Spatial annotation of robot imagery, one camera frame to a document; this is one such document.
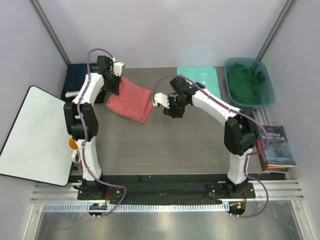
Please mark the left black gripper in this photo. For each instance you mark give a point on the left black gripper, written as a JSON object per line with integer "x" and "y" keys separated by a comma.
{"x": 115, "y": 89}

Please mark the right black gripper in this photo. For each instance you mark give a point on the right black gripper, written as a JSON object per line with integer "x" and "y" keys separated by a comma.
{"x": 172, "y": 112}

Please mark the pink t shirt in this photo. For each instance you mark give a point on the pink t shirt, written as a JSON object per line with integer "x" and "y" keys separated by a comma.
{"x": 132, "y": 102}

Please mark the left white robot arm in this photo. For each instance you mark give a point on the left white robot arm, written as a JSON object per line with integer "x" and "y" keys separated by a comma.
{"x": 83, "y": 126}

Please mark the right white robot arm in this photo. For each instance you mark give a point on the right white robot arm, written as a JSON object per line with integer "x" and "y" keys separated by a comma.
{"x": 240, "y": 130}

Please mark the black folded t shirt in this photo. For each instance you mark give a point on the black folded t shirt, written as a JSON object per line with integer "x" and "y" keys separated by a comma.
{"x": 99, "y": 99}

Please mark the navy folded t shirt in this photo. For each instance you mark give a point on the navy folded t shirt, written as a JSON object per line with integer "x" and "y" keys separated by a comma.
{"x": 75, "y": 77}

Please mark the teal cutting board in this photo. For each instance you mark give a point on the teal cutting board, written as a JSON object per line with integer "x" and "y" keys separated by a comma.
{"x": 205, "y": 75}

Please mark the green t shirt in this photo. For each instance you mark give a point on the green t shirt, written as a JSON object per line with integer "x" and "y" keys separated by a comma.
{"x": 244, "y": 84}

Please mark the teal plastic basin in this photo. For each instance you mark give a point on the teal plastic basin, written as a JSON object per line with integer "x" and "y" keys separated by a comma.
{"x": 267, "y": 95}

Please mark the white mug orange inside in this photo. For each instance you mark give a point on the white mug orange inside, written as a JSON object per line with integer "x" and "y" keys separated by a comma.
{"x": 73, "y": 147}

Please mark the white board black rim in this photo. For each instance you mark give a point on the white board black rim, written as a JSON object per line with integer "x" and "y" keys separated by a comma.
{"x": 36, "y": 148}

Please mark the red book underneath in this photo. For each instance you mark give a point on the red book underneath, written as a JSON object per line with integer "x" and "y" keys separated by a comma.
{"x": 277, "y": 157}

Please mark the nineteen eighty-four book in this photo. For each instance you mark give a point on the nineteen eighty-four book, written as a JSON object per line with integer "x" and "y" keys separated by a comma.
{"x": 272, "y": 131}

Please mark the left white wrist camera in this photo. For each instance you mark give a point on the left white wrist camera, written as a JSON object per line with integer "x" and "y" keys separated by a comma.
{"x": 118, "y": 68}

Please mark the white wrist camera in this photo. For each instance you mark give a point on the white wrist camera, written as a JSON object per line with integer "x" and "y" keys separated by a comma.
{"x": 118, "y": 68}
{"x": 160, "y": 99}

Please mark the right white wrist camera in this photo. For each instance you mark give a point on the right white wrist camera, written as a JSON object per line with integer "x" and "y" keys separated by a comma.
{"x": 160, "y": 99}

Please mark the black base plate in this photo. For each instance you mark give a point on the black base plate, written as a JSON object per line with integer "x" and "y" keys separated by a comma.
{"x": 166, "y": 190}

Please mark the white slotted cable duct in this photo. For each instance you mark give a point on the white slotted cable duct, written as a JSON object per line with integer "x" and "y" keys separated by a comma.
{"x": 99, "y": 208}

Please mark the left aluminium corner post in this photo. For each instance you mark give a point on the left aluminium corner post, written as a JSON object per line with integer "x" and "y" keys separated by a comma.
{"x": 50, "y": 31}

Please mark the aluminium corner post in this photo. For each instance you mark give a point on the aluminium corner post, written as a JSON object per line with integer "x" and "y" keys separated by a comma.
{"x": 50, "y": 31}
{"x": 279, "y": 21}

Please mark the right aluminium corner post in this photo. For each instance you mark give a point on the right aluminium corner post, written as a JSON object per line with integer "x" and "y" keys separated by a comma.
{"x": 279, "y": 21}

